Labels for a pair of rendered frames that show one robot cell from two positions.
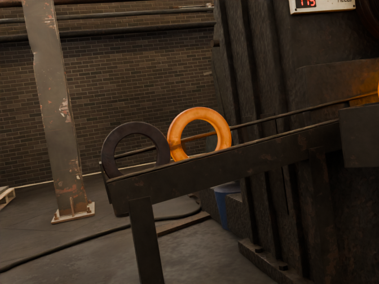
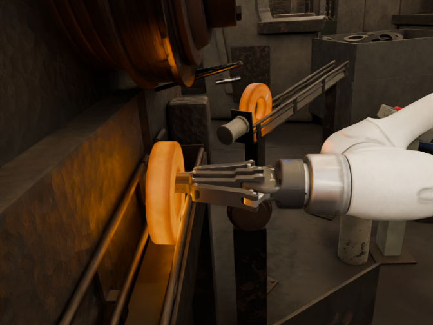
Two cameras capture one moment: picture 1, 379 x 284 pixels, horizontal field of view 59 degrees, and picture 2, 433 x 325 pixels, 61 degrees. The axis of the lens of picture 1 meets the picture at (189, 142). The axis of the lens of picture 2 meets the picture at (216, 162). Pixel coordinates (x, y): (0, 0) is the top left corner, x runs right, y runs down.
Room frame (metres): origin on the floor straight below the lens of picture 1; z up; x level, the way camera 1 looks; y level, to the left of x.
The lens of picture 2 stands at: (0.91, -0.29, 1.00)
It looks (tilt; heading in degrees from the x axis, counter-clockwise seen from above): 23 degrees down; 290
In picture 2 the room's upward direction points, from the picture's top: 4 degrees counter-clockwise
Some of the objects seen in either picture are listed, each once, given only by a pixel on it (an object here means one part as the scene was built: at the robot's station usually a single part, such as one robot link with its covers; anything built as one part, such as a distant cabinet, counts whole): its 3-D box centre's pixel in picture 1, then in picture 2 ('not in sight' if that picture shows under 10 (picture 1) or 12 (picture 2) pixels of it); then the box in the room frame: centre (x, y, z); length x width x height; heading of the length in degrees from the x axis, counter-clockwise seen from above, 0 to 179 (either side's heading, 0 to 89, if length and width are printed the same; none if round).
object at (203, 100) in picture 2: not in sight; (191, 144); (1.28, -1.12, 0.68); 0.11 x 0.08 x 0.24; 15
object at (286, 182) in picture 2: not in sight; (271, 183); (1.00, -0.78, 0.76); 0.09 x 0.08 x 0.07; 15
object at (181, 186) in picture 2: not in sight; (183, 189); (1.12, -0.72, 0.76); 0.05 x 0.03 x 0.01; 15
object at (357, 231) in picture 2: not in sight; (357, 203); (0.82, -1.67, 0.26); 0.12 x 0.12 x 0.52
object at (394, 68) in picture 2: not in sight; (380, 80); (0.61, -3.60, 0.39); 1.03 x 0.83 x 0.77; 30
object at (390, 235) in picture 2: not in sight; (397, 186); (0.67, -1.75, 0.31); 0.24 x 0.16 x 0.62; 105
